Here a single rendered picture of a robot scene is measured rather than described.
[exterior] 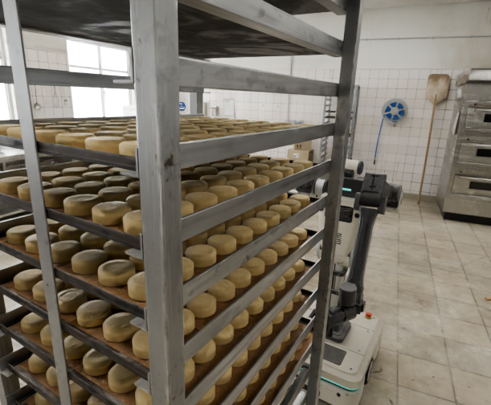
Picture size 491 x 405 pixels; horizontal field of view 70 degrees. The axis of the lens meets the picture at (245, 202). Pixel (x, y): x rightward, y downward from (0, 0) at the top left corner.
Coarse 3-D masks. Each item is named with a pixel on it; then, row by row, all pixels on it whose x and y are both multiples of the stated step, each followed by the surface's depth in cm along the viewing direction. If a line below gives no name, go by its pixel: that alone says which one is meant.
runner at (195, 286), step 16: (304, 208) 78; (320, 208) 87; (288, 224) 71; (256, 240) 60; (272, 240) 66; (240, 256) 56; (208, 272) 49; (224, 272) 53; (192, 288) 46; (144, 320) 42
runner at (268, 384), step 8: (312, 320) 98; (304, 336) 94; (296, 344) 90; (288, 352) 86; (288, 360) 87; (280, 368) 83; (272, 376) 79; (264, 384) 76; (264, 392) 76; (256, 400) 73
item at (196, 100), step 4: (192, 92) 104; (192, 96) 105; (196, 96) 104; (200, 96) 105; (192, 100) 105; (196, 100) 104; (200, 100) 105; (192, 104) 105; (196, 104) 104; (200, 104) 106; (192, 108) 106; (196, 108) 105; (200, 108) 106; (192, 112) 106; (196, 112) 105; (200, 112) 106
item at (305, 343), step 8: (312, 336) 109; (304, 344) 105; (296, 352) 102; (304, 352) 102; (296, 360) 99; (288, 368) 96; (280, 376) 93; (280, 384) 90; (272, 392) 88; (264, 400) 85
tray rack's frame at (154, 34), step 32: (160, 0) 30; (160, 32) 30; (160, 64) 31; (160, 96) 32; (32, 128) 44; (160, 128) 32; (32, 160) 46; (160, 160) 33; (32, 192) 48; (160, 192) 34; (160, 224) 35; (160, 256) 36; (160, 288) 37; (160, 320) 38; (0, 352) 68; (64, 352) 54; (160, 352) 40; (0, 384) 70; (64, 384) 56; (160, 384) 41
